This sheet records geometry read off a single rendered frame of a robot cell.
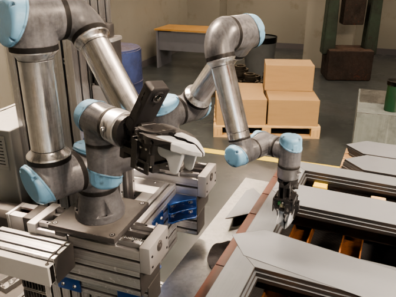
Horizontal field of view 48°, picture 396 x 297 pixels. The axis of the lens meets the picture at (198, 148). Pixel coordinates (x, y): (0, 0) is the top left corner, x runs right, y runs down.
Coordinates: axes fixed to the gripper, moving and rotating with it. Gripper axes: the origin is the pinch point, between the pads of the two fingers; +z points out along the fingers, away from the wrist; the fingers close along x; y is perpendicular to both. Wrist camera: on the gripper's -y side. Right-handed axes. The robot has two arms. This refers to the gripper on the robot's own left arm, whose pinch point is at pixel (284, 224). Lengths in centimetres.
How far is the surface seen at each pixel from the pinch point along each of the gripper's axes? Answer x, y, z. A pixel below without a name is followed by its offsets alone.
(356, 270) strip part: 26.7, 15.8, 0.8
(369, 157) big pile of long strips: 23, -80, 1
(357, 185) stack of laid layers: 21, -50, 3
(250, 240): -8.7, 13.6, 0.7
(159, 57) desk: -360, -564, 68
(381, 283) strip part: 34.2, 19.5, 0.8
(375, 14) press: -12, -624, -15
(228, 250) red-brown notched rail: -14.9, 18.2, 4.0
